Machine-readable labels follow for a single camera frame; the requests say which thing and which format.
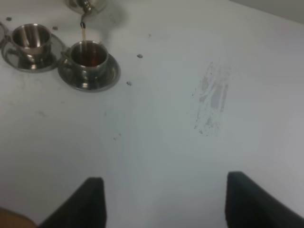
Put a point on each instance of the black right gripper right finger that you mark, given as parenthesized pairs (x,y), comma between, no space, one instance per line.
(249,206)

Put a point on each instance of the steel saucer near teapot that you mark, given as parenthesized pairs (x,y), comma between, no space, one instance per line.
(10,56)

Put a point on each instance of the stainless steel teapot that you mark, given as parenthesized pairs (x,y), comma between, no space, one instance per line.
(87,8)

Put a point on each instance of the steel teacup near teapot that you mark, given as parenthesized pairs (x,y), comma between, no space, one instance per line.
(31,39)

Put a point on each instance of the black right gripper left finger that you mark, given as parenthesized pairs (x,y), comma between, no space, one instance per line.
(86,208)

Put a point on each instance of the steel saucer far right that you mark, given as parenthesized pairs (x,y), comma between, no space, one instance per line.
(108,79)

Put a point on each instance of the steel teacup far right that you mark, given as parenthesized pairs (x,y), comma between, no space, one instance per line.
(87,58)

